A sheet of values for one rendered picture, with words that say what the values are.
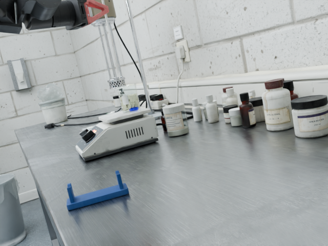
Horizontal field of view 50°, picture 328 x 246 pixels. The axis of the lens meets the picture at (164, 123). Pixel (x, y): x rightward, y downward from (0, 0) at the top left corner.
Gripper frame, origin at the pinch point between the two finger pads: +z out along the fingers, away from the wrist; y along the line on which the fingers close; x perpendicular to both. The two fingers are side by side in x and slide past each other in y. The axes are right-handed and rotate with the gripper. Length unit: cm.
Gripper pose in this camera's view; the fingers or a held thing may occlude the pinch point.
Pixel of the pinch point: (105, 10)
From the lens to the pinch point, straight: 93.8
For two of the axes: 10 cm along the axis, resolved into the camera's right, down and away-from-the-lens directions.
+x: 1.9, 9.6, 1.8
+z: 7.9, -2.6, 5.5
